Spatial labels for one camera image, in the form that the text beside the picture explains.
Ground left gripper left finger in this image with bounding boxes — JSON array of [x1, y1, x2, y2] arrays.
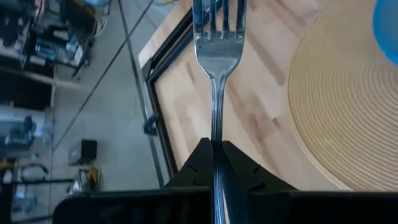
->
[[164, 138, 215, 189]]

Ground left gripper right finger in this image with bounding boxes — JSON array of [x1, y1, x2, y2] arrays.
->
[[222, 140, 297, 194]]

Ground silver metal fork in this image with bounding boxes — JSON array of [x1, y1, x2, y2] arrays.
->
[[192, 0, 249, 224]]

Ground blue clamp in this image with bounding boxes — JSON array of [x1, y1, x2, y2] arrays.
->
[[142, 112, 160, 137]]

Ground black box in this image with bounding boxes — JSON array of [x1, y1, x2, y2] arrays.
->
[[68, 139, 98, 166]]

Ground round woven placemat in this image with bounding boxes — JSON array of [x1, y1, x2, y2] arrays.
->
[[287, 0, 398, 192]]

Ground cluttered storage shelf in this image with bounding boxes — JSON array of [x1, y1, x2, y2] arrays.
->
[[0, 0, 96, 110]]

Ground blue plate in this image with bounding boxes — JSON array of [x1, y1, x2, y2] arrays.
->
[[372, 0, 398, 67]]

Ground black aluminium table frame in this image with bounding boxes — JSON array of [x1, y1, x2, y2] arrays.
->
[[141, 0, 224, 180]]

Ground yellow cable coil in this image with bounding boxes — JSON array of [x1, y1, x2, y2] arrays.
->
[[83, 164, 104, 191]]

